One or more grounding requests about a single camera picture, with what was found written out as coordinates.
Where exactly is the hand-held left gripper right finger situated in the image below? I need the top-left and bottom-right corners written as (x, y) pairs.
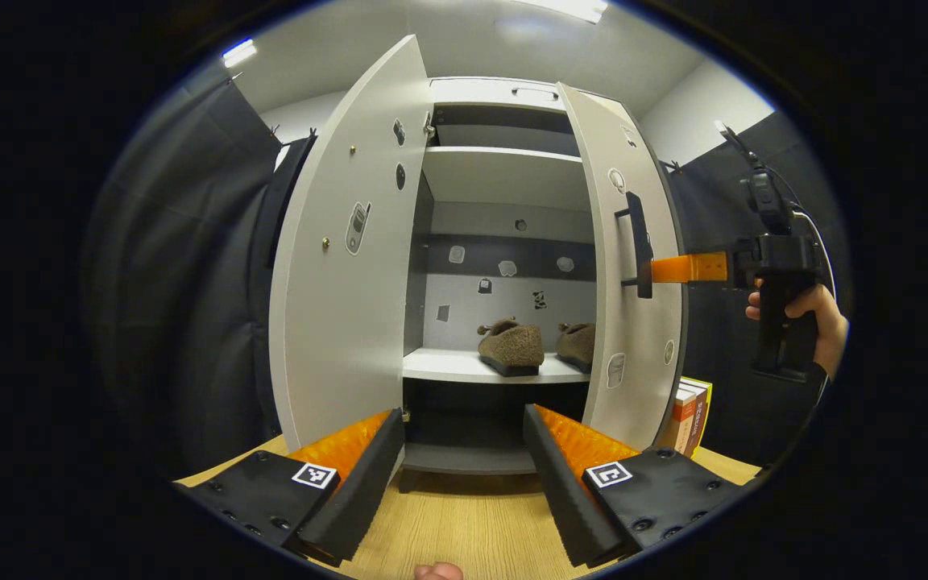
top-left (522, 404), bottom-right (743, 569)

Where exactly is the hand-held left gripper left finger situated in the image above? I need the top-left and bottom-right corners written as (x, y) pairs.
top-left (176, 408), bottom-right (406, 567)

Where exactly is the white cabinet door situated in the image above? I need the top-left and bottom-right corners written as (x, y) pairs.
top-left (557, 82), bottom-right (689, 452)
top-left (269, 34), bottom-right (434, 452)

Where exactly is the brown fuzzy shoe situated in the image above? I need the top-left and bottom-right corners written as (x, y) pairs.
top-left (478, 318), bottom-right (545, 377)
top-left (557, 322), bottom-right (596, 374)

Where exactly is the white shoe cabinet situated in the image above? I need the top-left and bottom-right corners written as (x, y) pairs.
top-left (400, 77), bottom-right (630, 492)

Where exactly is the black backdrop cloth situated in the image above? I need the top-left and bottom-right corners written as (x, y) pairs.
top-left (81, 68), bottom-right (320, 476)
top-left (657, 109), bottom-right (851, 468)

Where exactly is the yellow cover book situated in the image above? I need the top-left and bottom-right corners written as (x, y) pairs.
top-left (686, 377), bottom-right (713, 458)

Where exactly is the wide ceiling light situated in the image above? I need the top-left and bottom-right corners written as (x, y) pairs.
top-left (512, 0), bottom-right (608, 23)

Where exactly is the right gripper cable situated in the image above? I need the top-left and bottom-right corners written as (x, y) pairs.
top-left (790, 205), bottom-right (838, 299)

